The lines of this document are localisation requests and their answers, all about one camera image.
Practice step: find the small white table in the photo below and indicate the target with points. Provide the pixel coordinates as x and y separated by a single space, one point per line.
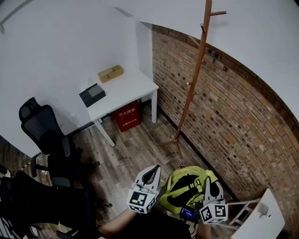
259 226

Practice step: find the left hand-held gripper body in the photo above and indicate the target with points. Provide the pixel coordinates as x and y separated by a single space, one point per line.
140 200

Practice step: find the black box with grey lid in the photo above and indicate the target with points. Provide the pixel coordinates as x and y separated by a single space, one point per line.
92 94

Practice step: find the red box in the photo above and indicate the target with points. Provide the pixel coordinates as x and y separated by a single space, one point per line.
127 116

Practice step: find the small white grey device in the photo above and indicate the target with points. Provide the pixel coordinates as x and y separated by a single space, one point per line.
263 208

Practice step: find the light wooden frame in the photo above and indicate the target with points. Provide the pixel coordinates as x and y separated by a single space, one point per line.
243 213

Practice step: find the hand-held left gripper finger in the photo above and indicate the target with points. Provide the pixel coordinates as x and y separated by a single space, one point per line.
140 177
158 177

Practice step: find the yellow-green black backpack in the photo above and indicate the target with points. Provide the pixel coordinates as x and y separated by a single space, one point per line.
171 178

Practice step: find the white desk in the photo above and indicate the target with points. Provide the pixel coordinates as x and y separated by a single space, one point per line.
126 91

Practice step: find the person's black clothing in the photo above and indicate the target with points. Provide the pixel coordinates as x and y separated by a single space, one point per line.
154 226

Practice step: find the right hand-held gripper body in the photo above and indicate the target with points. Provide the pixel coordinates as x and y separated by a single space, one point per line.
213 213

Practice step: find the black mesh office chair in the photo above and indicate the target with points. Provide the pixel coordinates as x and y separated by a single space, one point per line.
42 126

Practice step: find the person's right forearm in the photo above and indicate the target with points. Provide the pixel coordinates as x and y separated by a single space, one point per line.
204 231

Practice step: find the wooden desk organizer box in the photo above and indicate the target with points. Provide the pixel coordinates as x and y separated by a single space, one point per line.
109 74

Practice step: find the small black screen device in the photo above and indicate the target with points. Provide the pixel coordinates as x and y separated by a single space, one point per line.
188 213

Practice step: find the yellow black striped tape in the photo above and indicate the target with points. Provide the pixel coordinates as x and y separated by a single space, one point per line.
23 167

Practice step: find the person's left forearm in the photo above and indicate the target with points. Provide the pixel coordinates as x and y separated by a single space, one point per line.
119 221

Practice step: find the wooden coat stand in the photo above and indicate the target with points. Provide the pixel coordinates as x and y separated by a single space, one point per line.
198 58

